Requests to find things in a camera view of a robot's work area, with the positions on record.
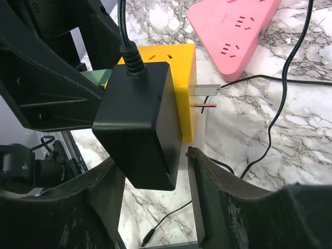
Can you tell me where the large black power brick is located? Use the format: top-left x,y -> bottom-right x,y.
92,1 -> 182,191

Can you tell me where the pink power strip socket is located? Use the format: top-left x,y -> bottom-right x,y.
187,0 -> 281,82

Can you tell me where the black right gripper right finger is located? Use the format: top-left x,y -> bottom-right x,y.
187,147 -> 331,248

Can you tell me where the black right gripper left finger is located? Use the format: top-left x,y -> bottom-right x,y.
1,158 -> 125,248

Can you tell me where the yellow plug adapter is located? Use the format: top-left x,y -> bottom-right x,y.
118,43 -> 221,143

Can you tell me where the green plug adapter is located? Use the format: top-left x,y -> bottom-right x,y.
80,69 -> 112,90

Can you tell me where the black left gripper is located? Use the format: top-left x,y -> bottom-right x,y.
1,1 -> 120,132

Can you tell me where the thin black cable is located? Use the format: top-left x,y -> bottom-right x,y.
140,0 -> 332,247

